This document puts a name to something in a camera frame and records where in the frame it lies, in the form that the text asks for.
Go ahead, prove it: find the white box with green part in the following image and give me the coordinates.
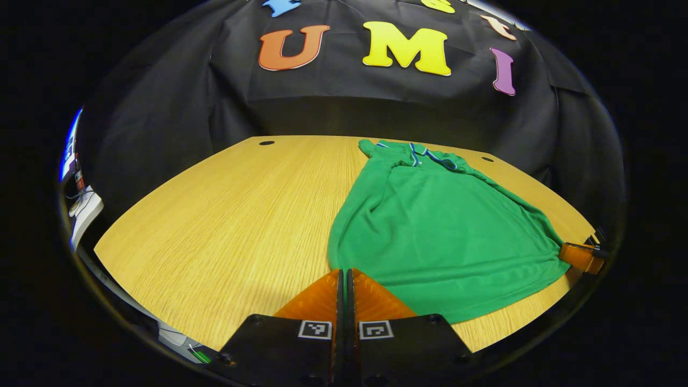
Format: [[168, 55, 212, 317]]
[[156, 321, 213, 365]]

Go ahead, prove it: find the bright screen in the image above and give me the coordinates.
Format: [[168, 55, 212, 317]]
[[60, 107, 84, 182]]

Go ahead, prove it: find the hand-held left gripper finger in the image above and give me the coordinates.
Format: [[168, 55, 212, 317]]
[[344, 268, 474, 387], [215, 268, 345, 387]]

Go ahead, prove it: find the black backdrop cloth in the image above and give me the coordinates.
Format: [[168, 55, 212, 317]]
[[78, 0, 627, 237]]

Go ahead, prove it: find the white device with cables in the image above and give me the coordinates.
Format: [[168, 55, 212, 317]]
[[68, 185, 104, 252]]

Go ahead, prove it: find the green T-shirt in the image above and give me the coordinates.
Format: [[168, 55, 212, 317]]
[[327, 139, 571, 325]]

